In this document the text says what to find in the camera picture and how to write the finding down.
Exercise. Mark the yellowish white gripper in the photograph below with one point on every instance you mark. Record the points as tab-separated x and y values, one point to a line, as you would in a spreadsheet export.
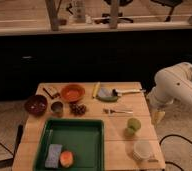
157	115

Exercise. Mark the silver fork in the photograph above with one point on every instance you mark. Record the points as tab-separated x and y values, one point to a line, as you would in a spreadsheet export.
111	111

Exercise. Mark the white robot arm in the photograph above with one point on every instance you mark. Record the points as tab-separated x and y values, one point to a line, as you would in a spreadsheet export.
174	82

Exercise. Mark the green plastic tray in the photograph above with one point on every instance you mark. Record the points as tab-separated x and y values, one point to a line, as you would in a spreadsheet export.
83	137

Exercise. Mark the green plastic cup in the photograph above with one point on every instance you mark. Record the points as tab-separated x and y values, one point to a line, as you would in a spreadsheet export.
133	125

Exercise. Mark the white plastic cup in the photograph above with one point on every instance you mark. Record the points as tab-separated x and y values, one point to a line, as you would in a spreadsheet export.
142	150

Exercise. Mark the wooden table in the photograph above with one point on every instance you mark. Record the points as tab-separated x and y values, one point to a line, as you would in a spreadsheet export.
117	146

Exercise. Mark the green cucumber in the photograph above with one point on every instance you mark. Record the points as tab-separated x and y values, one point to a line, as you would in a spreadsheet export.
108	99

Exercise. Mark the blue grey cloth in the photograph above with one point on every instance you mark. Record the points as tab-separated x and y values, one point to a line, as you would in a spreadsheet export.
103	92

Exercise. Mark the yellow banana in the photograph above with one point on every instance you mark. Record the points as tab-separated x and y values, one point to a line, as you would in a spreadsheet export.
95	90

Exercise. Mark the bunch of dark grapes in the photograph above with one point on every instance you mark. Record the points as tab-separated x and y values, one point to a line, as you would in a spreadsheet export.
77	109

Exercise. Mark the orange bowl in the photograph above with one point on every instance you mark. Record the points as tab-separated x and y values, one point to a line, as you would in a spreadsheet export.
72	93

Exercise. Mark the orange peach fruit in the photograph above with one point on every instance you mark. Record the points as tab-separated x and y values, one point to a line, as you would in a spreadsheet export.
66	159

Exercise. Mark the brown chocolate bar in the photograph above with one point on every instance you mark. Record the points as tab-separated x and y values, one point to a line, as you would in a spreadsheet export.
52	92

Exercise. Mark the blue grey sponge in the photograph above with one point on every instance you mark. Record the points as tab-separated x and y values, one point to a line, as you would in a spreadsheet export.
53	156

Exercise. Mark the dark red bowl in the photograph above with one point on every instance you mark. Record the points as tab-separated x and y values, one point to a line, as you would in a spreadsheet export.
36	105

